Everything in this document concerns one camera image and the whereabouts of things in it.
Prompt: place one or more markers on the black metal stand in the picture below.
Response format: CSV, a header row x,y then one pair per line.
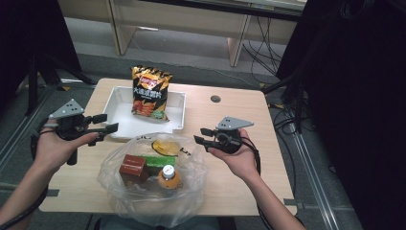
x,y
298,83

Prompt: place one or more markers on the person's left hand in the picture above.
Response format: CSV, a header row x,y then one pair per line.
x,y
52,150

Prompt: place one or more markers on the light wooden desk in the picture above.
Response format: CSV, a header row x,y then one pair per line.
x,y
191,19

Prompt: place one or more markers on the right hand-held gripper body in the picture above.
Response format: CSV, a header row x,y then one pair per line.
x,y
228,142

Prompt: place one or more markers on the clear plastic bag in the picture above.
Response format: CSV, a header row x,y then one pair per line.
x,y
191,179

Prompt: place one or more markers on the black tripod stand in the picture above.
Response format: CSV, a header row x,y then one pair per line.
x,y
32,83

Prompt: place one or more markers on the white plastic bin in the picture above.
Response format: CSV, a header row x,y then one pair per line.
x,y
127,124

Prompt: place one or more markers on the green snack packet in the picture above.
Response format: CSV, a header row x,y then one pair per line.
x,y
159,161

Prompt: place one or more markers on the brown box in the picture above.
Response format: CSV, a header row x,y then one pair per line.
x,y
134,169

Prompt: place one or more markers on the orange juice bottle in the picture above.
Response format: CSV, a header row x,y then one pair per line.
x,y
168,179

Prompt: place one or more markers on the person's right hand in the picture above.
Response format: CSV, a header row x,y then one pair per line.
x,y
239,163

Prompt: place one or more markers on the black curtain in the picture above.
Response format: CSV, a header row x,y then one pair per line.
x,y
367,111
28,32

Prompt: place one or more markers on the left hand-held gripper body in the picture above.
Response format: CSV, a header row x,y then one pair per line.
x,y
68,127

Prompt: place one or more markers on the aluminium floor rail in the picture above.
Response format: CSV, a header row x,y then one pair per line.
x,y
19,137
314,179

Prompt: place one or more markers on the black yellow chip bag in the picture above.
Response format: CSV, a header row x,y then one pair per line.
x,y
150,96

